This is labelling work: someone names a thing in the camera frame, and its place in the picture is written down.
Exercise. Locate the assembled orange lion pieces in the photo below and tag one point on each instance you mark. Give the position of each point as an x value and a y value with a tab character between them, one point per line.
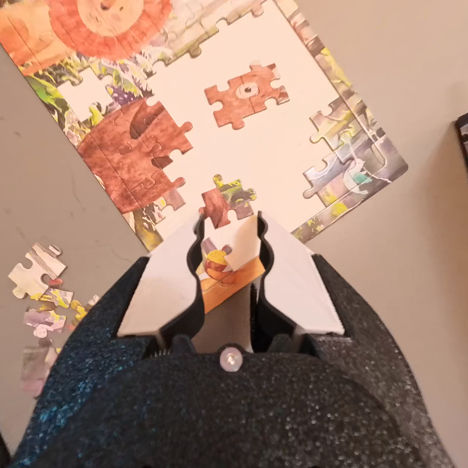
106	36

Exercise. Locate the brown green puzzle piece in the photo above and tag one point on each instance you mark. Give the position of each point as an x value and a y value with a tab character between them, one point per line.
219	204

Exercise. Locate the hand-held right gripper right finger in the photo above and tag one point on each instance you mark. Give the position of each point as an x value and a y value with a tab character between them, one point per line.
299	289

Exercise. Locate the jigsaw pieces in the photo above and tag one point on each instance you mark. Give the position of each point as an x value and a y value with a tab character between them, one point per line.
33	270

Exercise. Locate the illustrated puzzle box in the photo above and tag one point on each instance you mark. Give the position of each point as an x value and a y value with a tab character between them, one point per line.
462	139

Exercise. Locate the plain brown puzzle piece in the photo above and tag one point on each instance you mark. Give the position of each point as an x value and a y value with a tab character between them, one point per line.
161	179

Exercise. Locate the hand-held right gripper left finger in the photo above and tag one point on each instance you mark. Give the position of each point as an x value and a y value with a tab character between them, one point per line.
161	289

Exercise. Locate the acorn print puzzle piece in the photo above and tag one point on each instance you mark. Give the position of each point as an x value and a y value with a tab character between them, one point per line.
215	261

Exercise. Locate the jigsaw puzzle frame board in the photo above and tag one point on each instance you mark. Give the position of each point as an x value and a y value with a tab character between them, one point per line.
274	153

